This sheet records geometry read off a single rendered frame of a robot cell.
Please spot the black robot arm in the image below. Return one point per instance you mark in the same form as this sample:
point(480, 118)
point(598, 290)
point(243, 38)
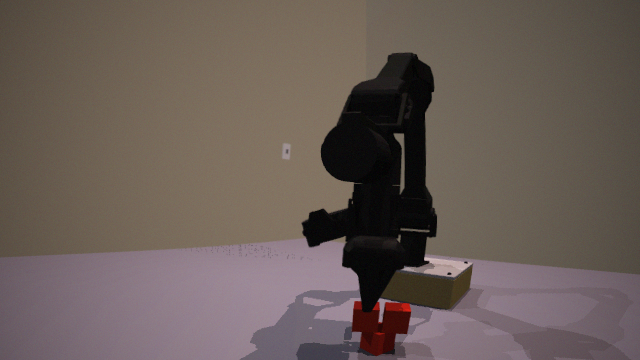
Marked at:
point(362, 149)

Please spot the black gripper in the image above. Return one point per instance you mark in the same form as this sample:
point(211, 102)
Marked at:
point(374, 254)

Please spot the red cube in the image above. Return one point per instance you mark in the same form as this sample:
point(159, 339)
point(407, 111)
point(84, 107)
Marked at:
point(365, 322)
point(396, 318)
point(377, 343)

